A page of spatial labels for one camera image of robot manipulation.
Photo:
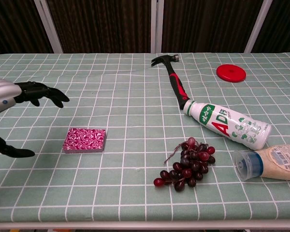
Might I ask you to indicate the green checked tablecloth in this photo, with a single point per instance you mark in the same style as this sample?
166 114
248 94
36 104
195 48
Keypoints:
125 108

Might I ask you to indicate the pink patterned box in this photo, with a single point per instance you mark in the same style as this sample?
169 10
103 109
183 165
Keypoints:
85 140

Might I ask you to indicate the white AD drink bottle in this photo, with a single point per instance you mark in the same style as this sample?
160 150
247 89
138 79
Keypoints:
228 125

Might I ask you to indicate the black red claw hammer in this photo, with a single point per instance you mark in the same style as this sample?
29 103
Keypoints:
176 81

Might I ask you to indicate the red round disc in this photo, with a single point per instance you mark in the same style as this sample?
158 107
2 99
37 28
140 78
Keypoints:
231 73

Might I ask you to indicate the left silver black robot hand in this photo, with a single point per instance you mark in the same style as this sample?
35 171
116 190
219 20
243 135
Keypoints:
4 93

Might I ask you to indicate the dark ribbed partition panel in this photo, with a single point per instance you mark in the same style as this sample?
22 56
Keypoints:
207 26
14 26
101 26
282 26

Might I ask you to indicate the dark red grape bunch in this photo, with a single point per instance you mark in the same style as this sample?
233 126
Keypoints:
191 166

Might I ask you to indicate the mayonnaise squeeze bottle blue cap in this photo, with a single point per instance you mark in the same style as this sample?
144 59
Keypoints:
275 164

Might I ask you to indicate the white frame post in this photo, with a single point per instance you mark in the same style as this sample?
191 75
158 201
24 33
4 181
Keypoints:
257 29
49 29
157 26

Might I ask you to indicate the white table frame edge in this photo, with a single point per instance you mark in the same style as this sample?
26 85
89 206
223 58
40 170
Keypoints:
145 225

